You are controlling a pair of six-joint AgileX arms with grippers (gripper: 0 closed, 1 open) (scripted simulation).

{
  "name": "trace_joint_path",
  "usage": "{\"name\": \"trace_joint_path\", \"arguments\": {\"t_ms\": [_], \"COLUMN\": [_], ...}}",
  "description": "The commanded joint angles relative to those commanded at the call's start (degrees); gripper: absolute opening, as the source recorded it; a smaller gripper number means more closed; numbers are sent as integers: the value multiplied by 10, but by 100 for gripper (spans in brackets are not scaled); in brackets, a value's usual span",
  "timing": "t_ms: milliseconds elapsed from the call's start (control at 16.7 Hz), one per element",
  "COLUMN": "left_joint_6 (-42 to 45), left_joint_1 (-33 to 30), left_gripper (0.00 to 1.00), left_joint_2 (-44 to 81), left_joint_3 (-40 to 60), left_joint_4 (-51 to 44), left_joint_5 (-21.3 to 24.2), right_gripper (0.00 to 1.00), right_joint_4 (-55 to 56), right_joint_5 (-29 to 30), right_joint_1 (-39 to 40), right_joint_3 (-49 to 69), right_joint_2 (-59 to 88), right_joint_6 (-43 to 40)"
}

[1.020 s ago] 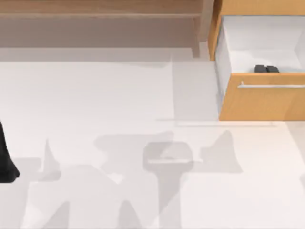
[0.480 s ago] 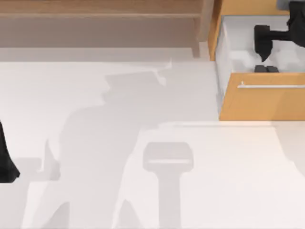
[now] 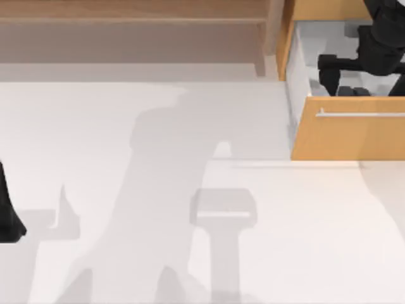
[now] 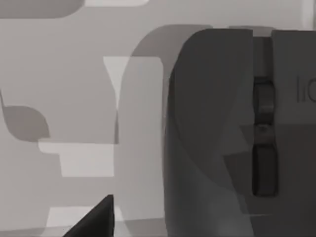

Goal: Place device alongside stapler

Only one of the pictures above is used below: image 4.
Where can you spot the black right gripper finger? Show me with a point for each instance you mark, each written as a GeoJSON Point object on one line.
{"type": "Point", "coordinates": [100, 221]}

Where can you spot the dark grey computer mouse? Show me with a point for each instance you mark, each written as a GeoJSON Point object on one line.
{"type": "Point", "coordinates": [222, 135]}

